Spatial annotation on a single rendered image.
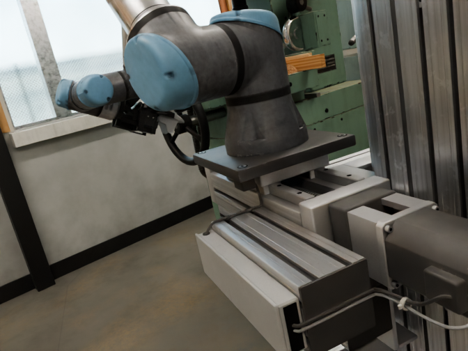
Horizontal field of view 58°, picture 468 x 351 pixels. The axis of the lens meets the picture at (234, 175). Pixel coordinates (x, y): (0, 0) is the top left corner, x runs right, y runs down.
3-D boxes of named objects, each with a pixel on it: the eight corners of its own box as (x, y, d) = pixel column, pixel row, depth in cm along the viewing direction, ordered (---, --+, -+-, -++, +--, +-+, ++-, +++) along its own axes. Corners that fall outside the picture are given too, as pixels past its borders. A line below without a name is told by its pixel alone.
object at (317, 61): (221, 82, 173) (219, 72, 172) (224, 81, 174) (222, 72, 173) (322, 67, 130) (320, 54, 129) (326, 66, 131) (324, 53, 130)
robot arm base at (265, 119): (325, 137, 73) (317, 80, 71) (248, 161, 68) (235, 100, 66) (281, 131, 87) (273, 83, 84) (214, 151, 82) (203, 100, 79)
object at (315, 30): (299, 51, 156) (294, 17, 153) (312, 47, 160) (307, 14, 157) (319, 47, 148) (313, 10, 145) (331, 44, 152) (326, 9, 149)
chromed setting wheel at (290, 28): (283, 54, 151) (278, 19, 148) (307, 49, 158) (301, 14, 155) (290, 53, 149) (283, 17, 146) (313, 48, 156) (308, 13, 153)
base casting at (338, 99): (196, 138, 171) (191, 115, 169) (294, 106, 203) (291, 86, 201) (270, 140, 136) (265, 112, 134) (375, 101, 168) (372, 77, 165)
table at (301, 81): (155, 112, 171) (152, 97, 169) (216, 96, 188) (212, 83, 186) (251, 106, 123) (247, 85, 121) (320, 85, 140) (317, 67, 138)
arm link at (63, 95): (59, 104, 105) (51, 108, 112) (102, 115, 111) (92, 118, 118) (65, 73, 105) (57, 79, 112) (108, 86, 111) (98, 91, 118)
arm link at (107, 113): (98, 92, 118) (108, 87, 112) (114, 96, 121) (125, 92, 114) (93, 118, 118) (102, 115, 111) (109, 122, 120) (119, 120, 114)
